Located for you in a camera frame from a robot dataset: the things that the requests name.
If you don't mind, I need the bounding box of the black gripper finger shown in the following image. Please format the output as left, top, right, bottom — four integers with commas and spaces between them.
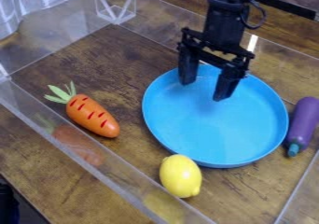
179, 45, 199, 85
214, 63, 247, 102

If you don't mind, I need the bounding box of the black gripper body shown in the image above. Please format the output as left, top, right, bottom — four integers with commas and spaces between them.
179, 0, 254, 70

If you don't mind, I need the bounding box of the blue round tray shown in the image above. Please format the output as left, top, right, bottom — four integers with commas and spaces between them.
142, 64, 290, 168

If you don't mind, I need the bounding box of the purple toy eggplant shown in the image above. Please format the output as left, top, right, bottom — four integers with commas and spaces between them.
288, 97, 319, 157

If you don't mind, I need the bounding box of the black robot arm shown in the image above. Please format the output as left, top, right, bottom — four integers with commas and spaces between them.
179, 0, 266, 102

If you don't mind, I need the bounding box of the orange toy carrot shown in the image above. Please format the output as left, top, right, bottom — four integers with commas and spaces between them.
45, 82, 121, 138

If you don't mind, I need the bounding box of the yellow toy lemon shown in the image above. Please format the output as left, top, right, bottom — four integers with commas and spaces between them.
159, 154, 202, 198

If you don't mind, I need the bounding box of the black cable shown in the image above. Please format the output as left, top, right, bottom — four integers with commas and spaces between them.
239, 0, 269, 30

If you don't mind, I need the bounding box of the clear acrylic enclosure wall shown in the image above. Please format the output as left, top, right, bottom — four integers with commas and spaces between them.
0, 0, 313, 224

